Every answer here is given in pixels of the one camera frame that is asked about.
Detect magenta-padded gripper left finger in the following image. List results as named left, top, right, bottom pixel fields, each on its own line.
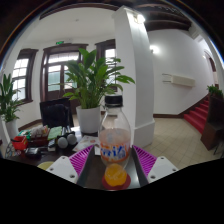
left=45, top=144, right=97, bottom=188

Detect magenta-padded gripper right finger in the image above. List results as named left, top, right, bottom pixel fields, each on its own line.
left=131, top=144, right=180, bottom=187

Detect orange soda plastic bottle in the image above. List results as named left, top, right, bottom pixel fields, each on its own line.
left=98, top=94, right=132, bottom=188

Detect white printed booklet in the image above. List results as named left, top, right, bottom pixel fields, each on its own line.
left=72, top=134, right=101, bottom=156

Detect green folded cloth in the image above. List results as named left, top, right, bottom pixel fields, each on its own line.
left=46, top=125, right=64, bottom=141

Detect flat round red coaster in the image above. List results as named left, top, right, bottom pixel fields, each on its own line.
left=101, top=171, right=132, bottom=192

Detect brown box of small jars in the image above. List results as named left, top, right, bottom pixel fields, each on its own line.
left=28, top=124, right=50, bottom=148

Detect green flat package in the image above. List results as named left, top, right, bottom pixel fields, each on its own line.
left=16, top=129, right=31, bottom=137

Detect black chair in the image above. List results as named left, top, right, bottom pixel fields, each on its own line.
left=39, top=97, right=75, bottom=129

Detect red carpeted stairs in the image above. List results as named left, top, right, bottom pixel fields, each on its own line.
left=182, top=98, right=211, bottom=134

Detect dark wooden cabinet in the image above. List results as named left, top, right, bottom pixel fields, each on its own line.
left=199, top=96, right=224, bottom=151

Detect leafy plant in white pot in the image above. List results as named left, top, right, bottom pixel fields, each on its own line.
left=0, top=73, right=26, bottom=141
left=62, top=47, right=136, bottom=135

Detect dark wooden double door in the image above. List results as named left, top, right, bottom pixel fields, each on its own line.
left=39, top=43, right=89, bottom=104

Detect small green plant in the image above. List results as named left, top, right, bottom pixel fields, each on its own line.
left=206, top=84, right=224, bottom=99

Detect dark-framed window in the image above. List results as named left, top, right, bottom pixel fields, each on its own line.
left=94, top=38, right=118, bottom=88
left=11, top=48, right=39, bottom=104

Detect pillar-mounted emergency light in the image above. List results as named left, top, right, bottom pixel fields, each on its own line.
left=133, top=13, right=147, bottom=25

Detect white wall-mounted unit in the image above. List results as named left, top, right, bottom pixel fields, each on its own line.
left=162, top=73, right=197, bottom=88

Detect glowing wall lamp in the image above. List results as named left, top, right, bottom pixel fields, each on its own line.
left=149, top=44, right=160, bottom=55

